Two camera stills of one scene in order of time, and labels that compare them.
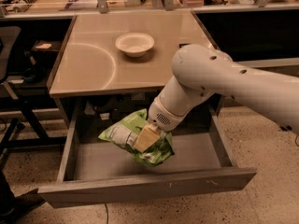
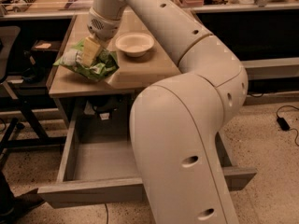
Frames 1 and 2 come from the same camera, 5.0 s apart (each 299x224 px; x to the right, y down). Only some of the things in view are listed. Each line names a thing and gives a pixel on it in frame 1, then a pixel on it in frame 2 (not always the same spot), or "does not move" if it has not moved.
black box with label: (44, 52) does not move
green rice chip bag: (125, 132) to (106, 63)
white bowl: (135, 45) does not move
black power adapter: (289, 127) does not move
